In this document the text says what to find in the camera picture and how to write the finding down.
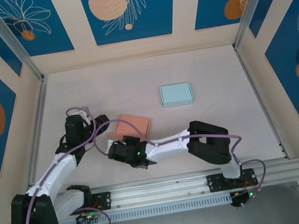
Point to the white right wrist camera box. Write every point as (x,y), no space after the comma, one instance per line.
(110,144)

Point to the aluminium mounting rail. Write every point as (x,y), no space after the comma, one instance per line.
(160,188)

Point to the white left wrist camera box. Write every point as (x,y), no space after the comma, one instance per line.
(83,114)

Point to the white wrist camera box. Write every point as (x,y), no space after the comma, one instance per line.
(110,144)
(83,114)

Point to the orange paper box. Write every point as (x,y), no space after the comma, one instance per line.
(140,124)

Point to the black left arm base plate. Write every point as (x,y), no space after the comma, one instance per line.
(105,197)

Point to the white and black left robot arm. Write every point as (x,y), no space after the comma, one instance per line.
(31,223)

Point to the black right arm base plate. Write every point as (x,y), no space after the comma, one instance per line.
(215,183)

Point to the light blue paper box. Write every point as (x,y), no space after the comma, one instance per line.
(176,95)

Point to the aluminium corner post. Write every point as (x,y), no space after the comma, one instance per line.
(252,5)
(12,39)

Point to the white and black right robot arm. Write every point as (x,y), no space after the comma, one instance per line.
(210,145)

